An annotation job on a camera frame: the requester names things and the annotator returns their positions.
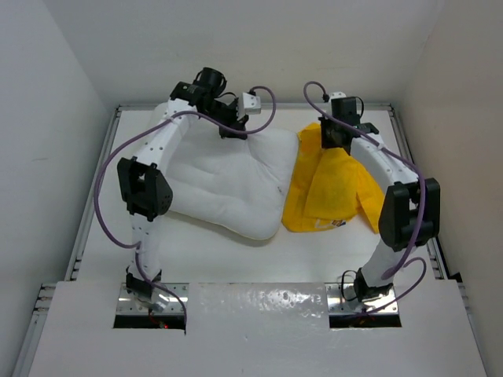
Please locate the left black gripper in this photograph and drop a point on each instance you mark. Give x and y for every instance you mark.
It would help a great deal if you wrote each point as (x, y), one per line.
(234, 122)

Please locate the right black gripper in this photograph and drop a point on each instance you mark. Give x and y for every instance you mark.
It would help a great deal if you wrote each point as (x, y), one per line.
(325, 141)

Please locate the yellow pillowcase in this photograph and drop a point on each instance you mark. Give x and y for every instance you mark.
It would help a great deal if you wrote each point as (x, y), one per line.
(329, 188)

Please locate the white pillow yellow edge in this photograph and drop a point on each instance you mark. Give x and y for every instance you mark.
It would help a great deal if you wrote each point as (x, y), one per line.
(238, 184)

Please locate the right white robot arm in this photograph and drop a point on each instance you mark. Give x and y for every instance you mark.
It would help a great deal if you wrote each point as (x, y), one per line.
(409, 216)

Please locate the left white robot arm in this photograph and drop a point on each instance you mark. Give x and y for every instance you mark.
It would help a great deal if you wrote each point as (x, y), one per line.
(142, 184)

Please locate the white front cover board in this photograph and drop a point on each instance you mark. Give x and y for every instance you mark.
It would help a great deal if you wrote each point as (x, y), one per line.
(256, 330)

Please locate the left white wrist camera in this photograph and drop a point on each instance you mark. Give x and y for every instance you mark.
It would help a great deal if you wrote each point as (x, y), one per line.
(248, 104)

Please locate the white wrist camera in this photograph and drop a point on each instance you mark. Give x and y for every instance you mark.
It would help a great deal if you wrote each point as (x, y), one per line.
(248, 104)
(337, 97)

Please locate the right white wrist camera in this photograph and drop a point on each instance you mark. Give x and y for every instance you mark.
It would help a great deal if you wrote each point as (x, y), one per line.
(337, 97)

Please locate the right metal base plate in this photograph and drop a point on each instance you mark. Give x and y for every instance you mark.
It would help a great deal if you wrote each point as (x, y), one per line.
(342, 300)

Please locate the metal base plate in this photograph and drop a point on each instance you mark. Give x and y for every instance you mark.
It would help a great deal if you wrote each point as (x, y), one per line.
(342, 300)
(160, 302)

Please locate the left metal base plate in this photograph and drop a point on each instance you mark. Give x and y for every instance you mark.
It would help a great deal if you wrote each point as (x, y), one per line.
(160, 302)

